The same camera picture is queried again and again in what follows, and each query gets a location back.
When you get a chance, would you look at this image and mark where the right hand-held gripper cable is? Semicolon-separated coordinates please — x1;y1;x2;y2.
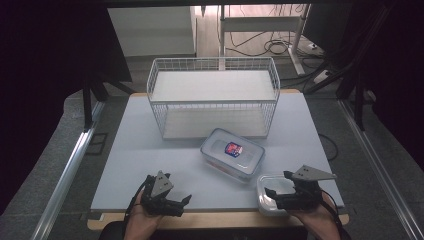
319;189;352;240

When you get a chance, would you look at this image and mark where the black metal stand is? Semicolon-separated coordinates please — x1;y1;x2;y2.
335;71;368;132
82;70;135;132

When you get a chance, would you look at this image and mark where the black floor cable bundle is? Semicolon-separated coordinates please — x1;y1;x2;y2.
229;29;322;58

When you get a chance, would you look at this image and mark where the left hand-held gripper cable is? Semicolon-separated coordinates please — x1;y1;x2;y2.
123;175;155;223

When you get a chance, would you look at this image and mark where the hand-held gripper cable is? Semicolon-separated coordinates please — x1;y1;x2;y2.
319;189;352;240
123;175;155;223

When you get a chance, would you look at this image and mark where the white cabinet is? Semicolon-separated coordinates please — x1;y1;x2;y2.
107;6;197;58

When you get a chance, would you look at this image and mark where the white desk frame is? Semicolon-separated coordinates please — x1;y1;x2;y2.
218;3;313;76

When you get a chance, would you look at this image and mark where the large clear lidded food container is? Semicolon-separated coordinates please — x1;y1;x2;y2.
199;127;266;184

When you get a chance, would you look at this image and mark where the white wire storage rack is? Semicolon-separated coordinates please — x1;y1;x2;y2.
146;56;281;141

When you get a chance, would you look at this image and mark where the black floor outlet frame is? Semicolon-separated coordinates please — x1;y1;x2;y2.
85;132;109;156

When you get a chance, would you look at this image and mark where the thin black floor cable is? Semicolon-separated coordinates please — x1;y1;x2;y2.
317;132;340;162

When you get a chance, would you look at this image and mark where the pale blue table mat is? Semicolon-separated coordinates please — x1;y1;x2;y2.
90;92;345;213

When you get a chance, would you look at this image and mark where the white power strip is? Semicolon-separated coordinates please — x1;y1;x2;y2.
313;69;332;85

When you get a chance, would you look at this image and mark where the aluminium rail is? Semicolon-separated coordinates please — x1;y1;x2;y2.
30;100;106;240
337;99;424;240

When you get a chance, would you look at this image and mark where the small white food container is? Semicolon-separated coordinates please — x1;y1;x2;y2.
256;173;301;217

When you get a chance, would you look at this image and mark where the person's right hand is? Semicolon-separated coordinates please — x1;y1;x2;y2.
293;194;342;240

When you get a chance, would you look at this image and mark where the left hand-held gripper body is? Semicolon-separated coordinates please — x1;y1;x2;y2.
139;170;185;218

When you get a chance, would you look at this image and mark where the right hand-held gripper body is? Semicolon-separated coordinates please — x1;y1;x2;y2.
275;164;337;212

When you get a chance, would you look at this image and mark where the person's left hand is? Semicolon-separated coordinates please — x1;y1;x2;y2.
124;189;165;240

